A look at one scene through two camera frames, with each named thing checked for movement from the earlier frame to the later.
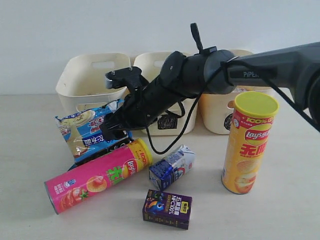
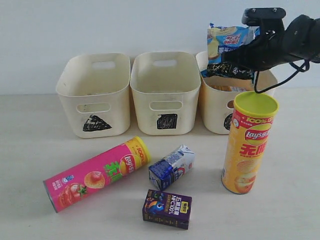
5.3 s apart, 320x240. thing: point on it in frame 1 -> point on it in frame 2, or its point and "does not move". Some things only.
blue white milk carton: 176,164 does not move
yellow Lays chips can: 252,117 does not move
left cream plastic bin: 81,86 does not move
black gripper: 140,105 -> 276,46
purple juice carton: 168,208 does not move
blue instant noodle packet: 83,130 -> 220,38
